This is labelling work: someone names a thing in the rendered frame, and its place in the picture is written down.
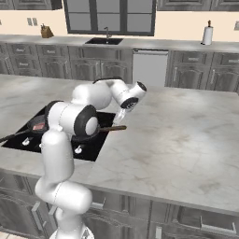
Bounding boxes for black sink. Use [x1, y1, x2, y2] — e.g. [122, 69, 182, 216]
[84, 36, 124, 47]

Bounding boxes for silver cupboard door handle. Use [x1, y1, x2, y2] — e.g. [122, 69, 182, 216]
[30, 201, 45, 233]
[154, 226, 163, 239]
[48, 204, 59, 226]

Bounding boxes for grey wall cupboards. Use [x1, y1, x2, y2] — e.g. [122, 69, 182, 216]
[157, 0, 239, 13]
[0, 0, 63, 11]

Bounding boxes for black hob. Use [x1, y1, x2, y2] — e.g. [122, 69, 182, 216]
[0, 105, 117, 162]

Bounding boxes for silver drawer handle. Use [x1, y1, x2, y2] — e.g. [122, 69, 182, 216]
[199, 215, 238, 235]
[91, 197, 107, 210]

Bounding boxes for pale grey dishwasher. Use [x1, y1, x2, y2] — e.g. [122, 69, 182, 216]
[132, 49, 169, 89]

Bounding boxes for grey island drawer front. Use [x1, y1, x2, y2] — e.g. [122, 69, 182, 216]
[0, 172, 37, 196]
[172, 204, 239, 239]
[89, 189, 151, 220]

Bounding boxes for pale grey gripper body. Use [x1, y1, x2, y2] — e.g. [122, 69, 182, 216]
[112, 107, 128, 126]

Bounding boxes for dark framed window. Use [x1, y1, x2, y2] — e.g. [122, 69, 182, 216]
[63, 0, 157, 37]

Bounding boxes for black pan with black handle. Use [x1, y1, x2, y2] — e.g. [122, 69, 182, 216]
[0, 114, 50, 145]

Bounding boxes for brown knife block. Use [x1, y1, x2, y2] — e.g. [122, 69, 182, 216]
[40, 23, 55, 39]

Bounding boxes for dark pan with wooden handle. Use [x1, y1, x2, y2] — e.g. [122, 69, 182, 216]
[70, 122, 128, 144]

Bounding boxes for red steak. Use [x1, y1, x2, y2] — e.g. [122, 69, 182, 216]
[32, 122, 47, 132]

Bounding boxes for grey island cupboard door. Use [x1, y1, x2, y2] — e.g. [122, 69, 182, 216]
[0, 191, 49, 239]
[83, 213, 151, 239]

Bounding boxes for grey tap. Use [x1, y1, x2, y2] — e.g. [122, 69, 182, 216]
[104, 26, 113, 40]

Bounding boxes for white paper towel roll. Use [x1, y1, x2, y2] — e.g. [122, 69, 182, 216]
[201, 20, 215, 47]

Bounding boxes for grey base cupboard run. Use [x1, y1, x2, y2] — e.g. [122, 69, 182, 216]
[164, 49, 239, 93]
[0, 42, 134, 85]

